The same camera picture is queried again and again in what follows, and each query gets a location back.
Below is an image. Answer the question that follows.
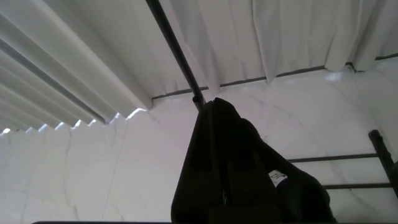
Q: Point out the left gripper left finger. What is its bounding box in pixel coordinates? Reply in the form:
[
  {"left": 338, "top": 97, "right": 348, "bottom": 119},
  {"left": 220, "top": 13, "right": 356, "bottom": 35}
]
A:
[{"left": 170, "top": 101, "right": 224, "bottom": 223}]

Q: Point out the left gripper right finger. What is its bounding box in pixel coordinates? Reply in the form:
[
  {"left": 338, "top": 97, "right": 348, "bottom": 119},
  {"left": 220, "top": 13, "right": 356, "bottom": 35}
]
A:
[{"left": 219, "top": 130, "right": 280, "bottom": 223}]

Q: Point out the black t-shirt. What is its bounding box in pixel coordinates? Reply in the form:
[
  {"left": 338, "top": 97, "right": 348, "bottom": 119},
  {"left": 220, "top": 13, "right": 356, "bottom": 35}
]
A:
[{"left": 211, "top": 97, "right": 337, "bottom": 223}]

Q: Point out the black clothes rack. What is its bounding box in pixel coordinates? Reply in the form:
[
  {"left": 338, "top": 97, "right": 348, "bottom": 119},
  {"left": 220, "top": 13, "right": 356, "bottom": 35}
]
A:
[{"left": 145, "top": 0, "right": 398, "bottom": 198}]

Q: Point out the white curtain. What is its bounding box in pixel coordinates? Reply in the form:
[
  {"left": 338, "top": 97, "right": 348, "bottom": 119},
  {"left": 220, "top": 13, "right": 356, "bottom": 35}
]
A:
[{"left": 0, "top": 0, "right": 398, "bottom": 134}]

